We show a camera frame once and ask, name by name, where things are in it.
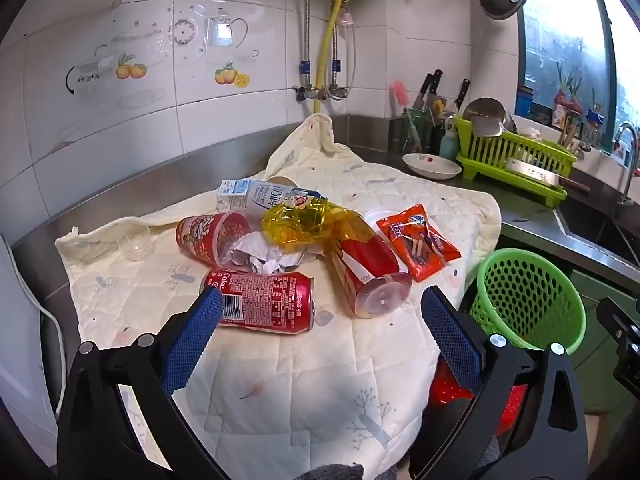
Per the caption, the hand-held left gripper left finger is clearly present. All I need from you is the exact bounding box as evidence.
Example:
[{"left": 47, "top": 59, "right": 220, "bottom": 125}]
[{"left": 56, "top": 287, "right": 236, "bottom": 480}]

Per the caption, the steel sink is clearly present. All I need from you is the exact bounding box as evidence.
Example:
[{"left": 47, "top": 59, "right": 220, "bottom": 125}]
[{"left": 557, "top": 200, "right": 640, "bottom": 266}]

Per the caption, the pink brush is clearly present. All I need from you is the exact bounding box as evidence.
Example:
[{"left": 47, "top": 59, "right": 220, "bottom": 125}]
[{"left": 390, "top": 80, "right": 412, "bottom": 112}]

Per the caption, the yellow plastic wrapper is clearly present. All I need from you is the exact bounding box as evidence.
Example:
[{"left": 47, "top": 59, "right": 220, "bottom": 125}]
[{"left": 262, "top": 195, "right": 371, "bottom": 253}]

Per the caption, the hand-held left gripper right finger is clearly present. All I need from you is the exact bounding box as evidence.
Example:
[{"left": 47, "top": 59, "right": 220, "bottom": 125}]
[{"left": 407, "top": 285, "right": 588, "bottom": 480}]

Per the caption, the cream quilted blanket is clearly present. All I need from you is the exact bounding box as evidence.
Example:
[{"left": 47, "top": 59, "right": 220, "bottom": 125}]
[{"left": 54, "top": 112, "right": 502, "bottom": 480}]

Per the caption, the steel cleaver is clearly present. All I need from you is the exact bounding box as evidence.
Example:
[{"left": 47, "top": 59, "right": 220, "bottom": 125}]
[{"left": 505, "top": 157, "right": 592, "bottom": 196}]

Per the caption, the metal pot lid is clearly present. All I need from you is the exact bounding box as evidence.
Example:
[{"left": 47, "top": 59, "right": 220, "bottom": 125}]
[{"left": 462, "top": 97, "right": 516, "bottom": 138}]

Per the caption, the red printed snack cup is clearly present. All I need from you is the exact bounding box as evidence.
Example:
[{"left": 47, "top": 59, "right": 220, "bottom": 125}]
[{"left": 175, "top": 211, "right": 252, "bottom": 272}]

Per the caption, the metal flex hose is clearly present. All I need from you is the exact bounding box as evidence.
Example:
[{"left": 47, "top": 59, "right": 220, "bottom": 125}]
[
  {"left": 295, "top": 0, "right": 314, "bottom": 90},
  {"left": 330, "top": 2, "right": 342, "bottom": 88}
]

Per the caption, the green plastic basket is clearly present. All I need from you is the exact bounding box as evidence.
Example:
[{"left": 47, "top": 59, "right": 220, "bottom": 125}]
[{"left": 470, "top": 249, "right": 587, "bottom": 351}]

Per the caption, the clear plastic cup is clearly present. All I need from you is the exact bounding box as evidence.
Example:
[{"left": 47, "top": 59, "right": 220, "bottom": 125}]
[{"left": 118, "top": 223, "right": 153, "bottom": 262}]

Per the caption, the white blue milk carton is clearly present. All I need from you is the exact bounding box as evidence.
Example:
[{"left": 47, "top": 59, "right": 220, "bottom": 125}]
[{"left": 216, "top": 178, "right": 296, "bottom": 214}]

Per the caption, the steel faucet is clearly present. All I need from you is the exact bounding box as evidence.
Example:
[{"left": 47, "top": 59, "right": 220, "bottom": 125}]
[{"left": 612, "top": 122, "right": 640, "bottom": 206}]

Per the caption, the white paper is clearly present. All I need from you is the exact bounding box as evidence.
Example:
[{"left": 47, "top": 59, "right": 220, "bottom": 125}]
[{"left": 227, "top": 231, "right": 306, "bottom": 276}]

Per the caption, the red potted plant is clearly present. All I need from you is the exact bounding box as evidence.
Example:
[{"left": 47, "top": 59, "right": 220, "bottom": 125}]
[{"left": 552, "top": 62, "right": 586, "bottom": 128}]

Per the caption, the blue crate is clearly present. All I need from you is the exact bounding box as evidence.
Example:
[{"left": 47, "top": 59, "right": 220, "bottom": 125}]
[{"left": 515, "top": 87, "right": 536, "bottom": 117}]

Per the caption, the white bowl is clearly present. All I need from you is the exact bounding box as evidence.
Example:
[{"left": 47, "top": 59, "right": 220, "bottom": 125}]
[{"left": 402, "top": 152, "right": 462, "bottom": 180}]

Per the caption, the pipe valve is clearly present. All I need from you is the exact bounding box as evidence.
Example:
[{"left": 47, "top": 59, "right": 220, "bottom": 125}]
[{"left": 292, "top": 84, "right": 351, "bottom": 104}]

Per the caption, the red soda can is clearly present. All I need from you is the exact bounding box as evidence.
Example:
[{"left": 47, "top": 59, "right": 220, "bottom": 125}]
[{"left": 200, "top": 269, "right": 317, "bottom": 336}]

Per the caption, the window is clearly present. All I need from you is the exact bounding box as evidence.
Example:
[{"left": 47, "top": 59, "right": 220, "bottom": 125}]
[{"left": 517, "top": 0, "right": 640, "bottom": 156}]

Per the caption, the large red drink cup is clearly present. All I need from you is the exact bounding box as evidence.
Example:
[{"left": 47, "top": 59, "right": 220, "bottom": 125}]
[{"left": 330, "top": 220, "right": 413, "bottom": 320}]

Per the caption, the yellow gas hose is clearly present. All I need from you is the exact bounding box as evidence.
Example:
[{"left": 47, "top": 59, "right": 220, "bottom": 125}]
[{"left": 312, "top": 0, "right": 347, "bottom": 116}]

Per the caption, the white plastic lid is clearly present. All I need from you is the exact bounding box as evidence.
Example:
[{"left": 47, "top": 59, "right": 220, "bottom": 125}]
[{"left": 364, "top": 206, "right": 401, "bottom": 231}]

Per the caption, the green cabinet door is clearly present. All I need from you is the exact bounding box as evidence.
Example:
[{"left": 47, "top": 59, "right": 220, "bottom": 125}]
[{"left": 570, "top": 270, "right": 640, "bottom": 413}]

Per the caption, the green dish rack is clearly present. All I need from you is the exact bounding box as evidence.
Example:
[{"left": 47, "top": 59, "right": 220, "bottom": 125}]
[{"left": 452, "top": 116, "right": 578, "bottom": 209}]

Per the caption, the grey knit clothing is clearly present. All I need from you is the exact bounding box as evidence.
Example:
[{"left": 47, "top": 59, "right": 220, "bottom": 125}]
[{"left": 295, "top": 462, "right": 401, "bottom": 480}]

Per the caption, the green utensil jar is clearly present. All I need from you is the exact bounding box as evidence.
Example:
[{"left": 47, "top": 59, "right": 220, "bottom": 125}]
[{"left": 402, "top": 107, "right": 436, "bottom": 153}]

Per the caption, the orange snack packet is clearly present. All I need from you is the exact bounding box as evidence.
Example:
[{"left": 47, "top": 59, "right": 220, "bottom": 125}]
[{"left": 375, "top": 203, "right": 462, "bottom": 283}]

